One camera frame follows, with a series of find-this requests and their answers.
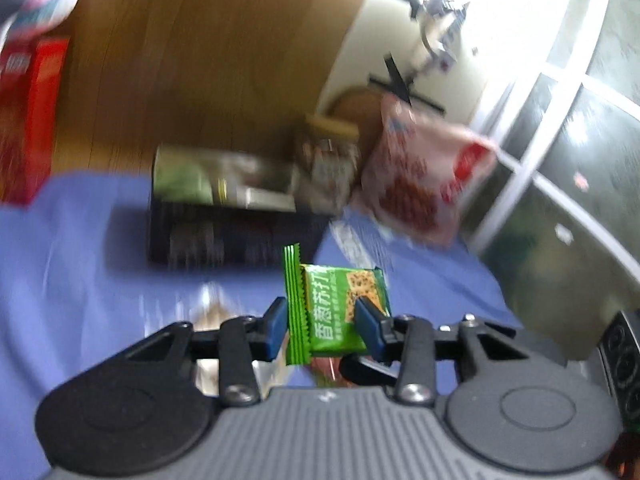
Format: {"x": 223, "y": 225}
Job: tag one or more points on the clear brown nut packet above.
{"x": 213, "y": 310}

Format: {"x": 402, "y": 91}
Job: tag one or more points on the green cracker packet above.
{"x": 321, "y": 307}

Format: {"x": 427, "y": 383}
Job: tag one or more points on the pink twisted snack bag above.
{"x": 417, "y": 172}

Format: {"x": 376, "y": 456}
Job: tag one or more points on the clear nut jar gold lid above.
{"x": 327, "y": 156}

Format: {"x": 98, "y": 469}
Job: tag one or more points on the red gift bag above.
{"x": 31, "y": 75}

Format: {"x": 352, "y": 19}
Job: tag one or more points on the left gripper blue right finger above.
{"x": 407, "y": 340}

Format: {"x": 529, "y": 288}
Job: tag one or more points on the white power strip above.
{"x": 439, "y": 23}

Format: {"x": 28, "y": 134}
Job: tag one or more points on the round wicker tray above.
{"x": 362, "y": 107}

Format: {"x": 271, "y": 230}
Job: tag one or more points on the orange red snack packet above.
{"x": 326, "y": 373}

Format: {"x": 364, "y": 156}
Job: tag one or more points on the black gift box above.
{"x": 212, "y": 208}

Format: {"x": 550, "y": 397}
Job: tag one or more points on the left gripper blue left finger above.
{"x": 243, "y": 340}

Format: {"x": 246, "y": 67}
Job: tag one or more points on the blue tablecloth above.
{"x": 76, "y": 288}

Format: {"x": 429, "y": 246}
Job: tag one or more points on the wooden board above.
{"x": 230, "y": 74}

